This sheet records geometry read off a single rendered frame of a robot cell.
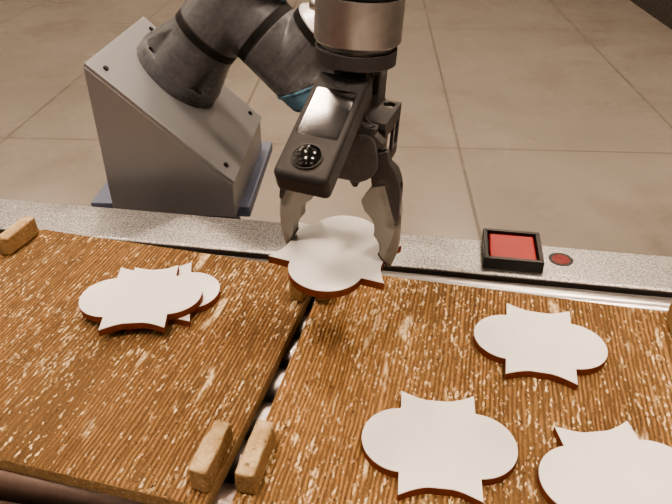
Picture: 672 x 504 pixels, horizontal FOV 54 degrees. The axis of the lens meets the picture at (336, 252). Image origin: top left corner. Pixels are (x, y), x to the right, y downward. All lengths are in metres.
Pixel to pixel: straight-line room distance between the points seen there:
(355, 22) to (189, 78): 0.59
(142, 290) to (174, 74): 0.43
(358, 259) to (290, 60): 0.48
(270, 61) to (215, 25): 0.10
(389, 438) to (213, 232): 0.46
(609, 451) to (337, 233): 0.32
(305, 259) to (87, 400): 0.25
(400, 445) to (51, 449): 0.31
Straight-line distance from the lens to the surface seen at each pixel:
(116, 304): 0.77
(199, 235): 0.94
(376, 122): 0.59
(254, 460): 0.57
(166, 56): 1.11
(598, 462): 0.63
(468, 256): 0.90
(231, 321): 0.74
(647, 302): 0.87
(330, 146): 0.52
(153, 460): 0.62
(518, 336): 0.73
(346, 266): 0.63
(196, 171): 1.05
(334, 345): 0.70
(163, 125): 1.03
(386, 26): 0.56
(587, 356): 0.72
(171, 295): 0.77
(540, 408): 0.67
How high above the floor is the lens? 1.40
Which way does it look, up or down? 33 degrees down
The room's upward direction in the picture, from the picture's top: straight up
